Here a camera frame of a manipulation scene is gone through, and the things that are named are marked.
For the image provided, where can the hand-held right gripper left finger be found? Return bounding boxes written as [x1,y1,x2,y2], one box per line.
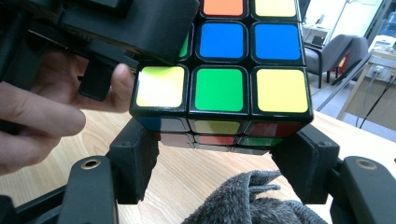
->
[106,118,161,205]

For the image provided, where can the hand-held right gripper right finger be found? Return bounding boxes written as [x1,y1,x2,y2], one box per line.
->
[270,123,341,205]

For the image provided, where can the grey fuzzy cloth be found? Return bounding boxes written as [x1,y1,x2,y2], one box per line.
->
[181,169,329,224]

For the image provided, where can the multicoloured puzzle cube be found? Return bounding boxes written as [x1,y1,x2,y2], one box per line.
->
[128,0,315,156]

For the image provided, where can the grey armchair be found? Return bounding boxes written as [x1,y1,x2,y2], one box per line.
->
[303,33,370,90]

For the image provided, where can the pale desk with metal legs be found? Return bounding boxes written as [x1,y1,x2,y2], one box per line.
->
[335,34,396,132]

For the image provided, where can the black desk cable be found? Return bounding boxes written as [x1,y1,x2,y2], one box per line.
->
[358,74,396,130]

